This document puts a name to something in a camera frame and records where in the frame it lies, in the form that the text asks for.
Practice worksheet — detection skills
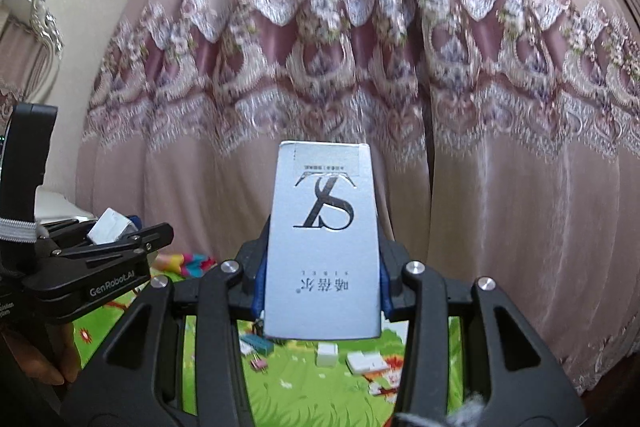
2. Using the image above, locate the small white carton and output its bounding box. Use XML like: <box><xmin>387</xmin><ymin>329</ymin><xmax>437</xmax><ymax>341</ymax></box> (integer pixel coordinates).
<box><xmin>87</xmin><ymin>207</ymin><xmax>133</xmax><ymax>244</ymax></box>

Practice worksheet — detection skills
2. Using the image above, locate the ornate silver mirror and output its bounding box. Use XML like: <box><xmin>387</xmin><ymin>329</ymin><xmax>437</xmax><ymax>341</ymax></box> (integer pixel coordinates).
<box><xmin>0</xmin><ymin>0</ymin><xmax>66</xmax><ymax>104</ymax></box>

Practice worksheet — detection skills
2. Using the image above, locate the person's left hand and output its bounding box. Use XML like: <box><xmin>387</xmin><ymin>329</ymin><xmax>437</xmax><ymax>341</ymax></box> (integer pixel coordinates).
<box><xmin>12</xmin><ymin>321</ymin><xmax>82</xmax><ymax>387</ymax></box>

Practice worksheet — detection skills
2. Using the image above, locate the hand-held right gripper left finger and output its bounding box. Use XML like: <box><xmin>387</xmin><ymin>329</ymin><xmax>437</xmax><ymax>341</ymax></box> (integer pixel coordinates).
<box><xmin>65</xmin><ymin>217</ymin><xmax>272</xmax><ymax>427</ymax></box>

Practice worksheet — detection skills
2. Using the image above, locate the beige embroidered curtain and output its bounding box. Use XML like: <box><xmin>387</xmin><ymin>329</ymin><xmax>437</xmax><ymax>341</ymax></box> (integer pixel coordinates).
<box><xmin>75</xmin><ymin>0</ymin><xmax>640</xmax><ymax>400</ymax></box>

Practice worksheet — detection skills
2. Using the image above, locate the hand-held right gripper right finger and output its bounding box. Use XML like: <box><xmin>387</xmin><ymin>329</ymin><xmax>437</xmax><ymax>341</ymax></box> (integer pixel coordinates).
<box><xmin>376</xmin><ymin>232</ymin><xmax>587</xmax><ymax>427</ymax></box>

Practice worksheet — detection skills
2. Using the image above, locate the tall silver carton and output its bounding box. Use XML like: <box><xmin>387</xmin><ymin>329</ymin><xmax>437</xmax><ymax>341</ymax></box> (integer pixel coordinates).
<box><xmin>262</xmin><ymin>141</ymin><xmax>383</xmax><ymax>341</ymax></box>

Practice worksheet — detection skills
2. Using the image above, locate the green printed blanket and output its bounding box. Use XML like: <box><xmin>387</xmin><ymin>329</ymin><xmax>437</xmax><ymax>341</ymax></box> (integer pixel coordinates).
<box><xmin>70</xmin><ymin>251</ymin><xmax>466</xmax><ymax>419</ymax></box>

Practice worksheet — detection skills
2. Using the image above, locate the pile of white boxes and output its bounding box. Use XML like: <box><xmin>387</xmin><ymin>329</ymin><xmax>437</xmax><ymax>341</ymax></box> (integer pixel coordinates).
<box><xmin>239</xmin><ymin>337</ymin><xmax>402</xmax><ymax>400</ymax></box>

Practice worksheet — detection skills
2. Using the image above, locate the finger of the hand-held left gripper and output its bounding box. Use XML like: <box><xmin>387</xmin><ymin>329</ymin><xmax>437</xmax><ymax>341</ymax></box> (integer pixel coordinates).
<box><xmin>36</xmin><ymin>214</ymin><xmax>143</xmax><ymax>242</ymax></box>
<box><xmin>46</xmin><ymin>223</ymin><xmax>175</xmax><ymax>269</ymax></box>

